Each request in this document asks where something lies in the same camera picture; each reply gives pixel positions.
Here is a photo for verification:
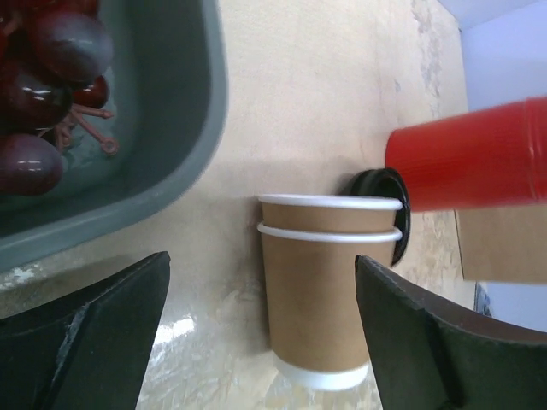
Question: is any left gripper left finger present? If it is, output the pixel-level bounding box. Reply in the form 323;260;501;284
1;252;170;409

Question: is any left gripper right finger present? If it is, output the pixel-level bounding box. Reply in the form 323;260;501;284
355;255;546;409

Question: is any brown paper cup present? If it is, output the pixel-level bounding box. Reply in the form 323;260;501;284
258;194;403;234
257;223;402;391

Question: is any black cup lid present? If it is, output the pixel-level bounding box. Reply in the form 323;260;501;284
344;167;414;268

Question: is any brown paper bag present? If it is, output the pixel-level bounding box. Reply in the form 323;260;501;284
456;205;546;284

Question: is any red plastic cup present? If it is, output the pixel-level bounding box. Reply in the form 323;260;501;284
385;97;546;212

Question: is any grey fruit tray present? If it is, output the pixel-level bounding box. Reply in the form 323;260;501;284
1;1;227;271

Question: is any dark grape bunch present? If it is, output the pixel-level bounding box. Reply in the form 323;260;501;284
1;1;119;196

